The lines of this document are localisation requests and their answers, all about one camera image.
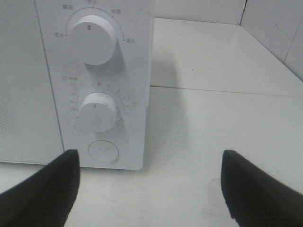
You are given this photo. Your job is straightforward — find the white round knob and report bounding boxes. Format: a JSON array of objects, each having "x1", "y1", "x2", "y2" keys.
[
  {"x1": 68, "y1": 15, "x2": 117, "y2": 65},
  {"x1": 79, "y1": 93, "x2": 119, "y2": 132}
]

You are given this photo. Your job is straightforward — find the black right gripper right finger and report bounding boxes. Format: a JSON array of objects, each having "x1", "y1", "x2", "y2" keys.
[{"x1": 221, "y1": 150, "x2": 303, "y2": 227}]

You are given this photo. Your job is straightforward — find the white microwave oven body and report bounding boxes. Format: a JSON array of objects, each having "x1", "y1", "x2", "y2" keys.
[{"x1": 34, "y1": 0, "x2": 154, "y2": 170}]

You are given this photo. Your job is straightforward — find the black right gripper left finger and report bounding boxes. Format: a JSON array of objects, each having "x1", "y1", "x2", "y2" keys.
[{"x1": 0, "y1": 149, "x2": 80, "y2": 227}]

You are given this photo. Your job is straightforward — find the white round door button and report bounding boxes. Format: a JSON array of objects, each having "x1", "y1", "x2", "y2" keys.
[{"x1": 88, "y1": 140, "x2": 119, "y2": 163}]

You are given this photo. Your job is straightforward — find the white microwave door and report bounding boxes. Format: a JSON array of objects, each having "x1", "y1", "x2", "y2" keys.
[{"x1": 0, "y1": 0, "x2": 63, "y2": 163}]

